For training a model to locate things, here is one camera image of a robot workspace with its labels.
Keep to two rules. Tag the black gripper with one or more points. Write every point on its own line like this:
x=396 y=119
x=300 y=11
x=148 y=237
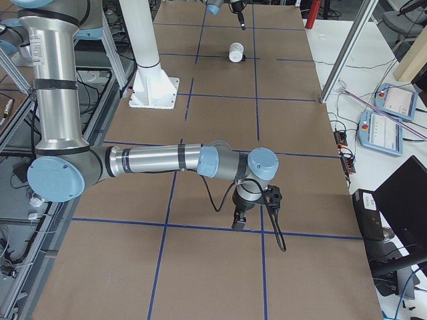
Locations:
x=241 y=203
x=237 y=7

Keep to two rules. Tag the white mug with smiley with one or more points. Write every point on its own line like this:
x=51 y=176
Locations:
x=236 y=53

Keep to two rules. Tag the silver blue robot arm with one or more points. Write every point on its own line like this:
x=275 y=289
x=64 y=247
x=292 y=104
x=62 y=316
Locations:
x=214 y=6
x=66 y=164

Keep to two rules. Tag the black orange usb hub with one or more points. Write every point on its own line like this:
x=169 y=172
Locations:
x=347 y=156

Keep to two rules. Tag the black laptop computer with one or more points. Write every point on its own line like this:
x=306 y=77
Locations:
x=401 y=199

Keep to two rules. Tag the near blue teach pendant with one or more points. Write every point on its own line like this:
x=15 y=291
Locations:
x=380 y=133

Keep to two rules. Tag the blue teach pendant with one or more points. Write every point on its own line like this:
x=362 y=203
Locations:
x=380 y=133
x=396 y=101

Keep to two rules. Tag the grey office chair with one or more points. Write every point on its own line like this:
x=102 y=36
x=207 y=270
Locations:
x=407 y=22

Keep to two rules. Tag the wooden beam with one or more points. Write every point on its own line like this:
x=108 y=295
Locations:
x=413 y=61

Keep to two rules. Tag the far blue teach pendant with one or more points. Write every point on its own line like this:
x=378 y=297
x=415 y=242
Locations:
x=396 y=101

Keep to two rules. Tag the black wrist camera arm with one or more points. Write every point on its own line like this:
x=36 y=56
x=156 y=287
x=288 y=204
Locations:
x=272 y=197

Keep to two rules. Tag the white camera mast pillar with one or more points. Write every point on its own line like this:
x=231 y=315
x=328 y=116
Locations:
x=152 y=88

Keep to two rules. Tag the aluminium frame post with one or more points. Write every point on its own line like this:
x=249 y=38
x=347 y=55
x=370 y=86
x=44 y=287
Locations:
x=362 y=17

